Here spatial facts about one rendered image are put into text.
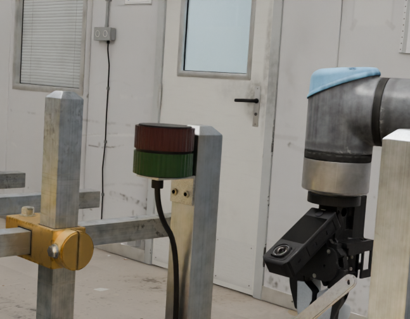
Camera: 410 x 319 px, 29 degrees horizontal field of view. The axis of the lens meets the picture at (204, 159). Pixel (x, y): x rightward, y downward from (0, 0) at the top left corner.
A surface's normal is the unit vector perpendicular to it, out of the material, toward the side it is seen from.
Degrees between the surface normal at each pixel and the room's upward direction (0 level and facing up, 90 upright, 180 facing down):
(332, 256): 90
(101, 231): 90
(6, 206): 90
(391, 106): 78
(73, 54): 90
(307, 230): 33
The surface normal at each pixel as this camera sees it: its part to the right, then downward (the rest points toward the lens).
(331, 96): -0.49, 0.06
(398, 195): -0.72, 0.03
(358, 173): 0.47, 0.11
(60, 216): 0.69, 0.11
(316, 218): -0.37, -0.82
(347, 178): 0.20, 0.11
